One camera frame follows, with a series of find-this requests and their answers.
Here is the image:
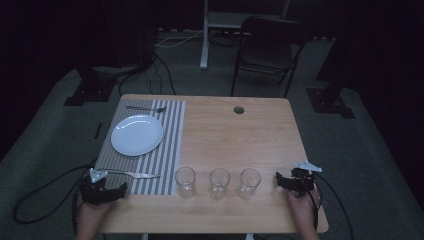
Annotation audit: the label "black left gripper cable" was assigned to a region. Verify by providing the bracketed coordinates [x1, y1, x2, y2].
[12, 157, 100, 240]

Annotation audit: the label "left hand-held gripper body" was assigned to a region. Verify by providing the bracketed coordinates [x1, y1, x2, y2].
[79, 168, 116, 206]

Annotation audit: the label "silver table knife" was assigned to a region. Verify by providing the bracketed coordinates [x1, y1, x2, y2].
[97, 168, 162, 180]

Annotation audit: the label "person's right hand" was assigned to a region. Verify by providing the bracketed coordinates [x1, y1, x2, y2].
[286, 184, 323, 233]

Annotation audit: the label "black floor cables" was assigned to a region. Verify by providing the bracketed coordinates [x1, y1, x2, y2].
[118, 51, 177, 98]

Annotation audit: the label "clear drinking glass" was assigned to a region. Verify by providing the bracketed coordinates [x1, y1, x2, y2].
[208, 167, 231, 201]
[236, 167, 262, 201]
[174, 166, 197, 200]

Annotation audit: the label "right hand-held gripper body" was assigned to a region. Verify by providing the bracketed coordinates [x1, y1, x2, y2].
[289, 160, 324, 198]

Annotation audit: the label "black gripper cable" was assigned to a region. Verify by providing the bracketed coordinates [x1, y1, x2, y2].
[311, 173, 355, 240]
[12, 157, 100, 240]

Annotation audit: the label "black folding chair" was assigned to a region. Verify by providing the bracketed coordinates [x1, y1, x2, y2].
[229, 15, 309, 99]

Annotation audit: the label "grey striped placemat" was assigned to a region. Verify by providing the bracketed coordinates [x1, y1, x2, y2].
[94, 98, 187, 197]

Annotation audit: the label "black stand with base plate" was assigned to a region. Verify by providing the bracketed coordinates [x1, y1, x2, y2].
[305, 39, 357, 120]
[63, 59, 118, 107]

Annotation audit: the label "silver fork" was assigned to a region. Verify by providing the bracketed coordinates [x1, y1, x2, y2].
[125, 105, 168, 114]

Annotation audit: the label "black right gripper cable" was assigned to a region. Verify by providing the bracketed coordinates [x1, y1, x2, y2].
[311, 173, 355, 240]

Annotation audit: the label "white metal desk frame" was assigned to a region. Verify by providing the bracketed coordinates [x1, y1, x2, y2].
[199, 0, 292, 71]

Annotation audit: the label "white floor cable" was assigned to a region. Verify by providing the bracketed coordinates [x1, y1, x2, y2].
[154, 29, 218, 49]

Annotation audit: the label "white round plate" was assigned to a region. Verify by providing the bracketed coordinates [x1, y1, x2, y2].
[110, 114, 165, 157]

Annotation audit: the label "person's left hand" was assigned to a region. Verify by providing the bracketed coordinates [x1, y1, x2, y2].
[75, 192, 116, 234]

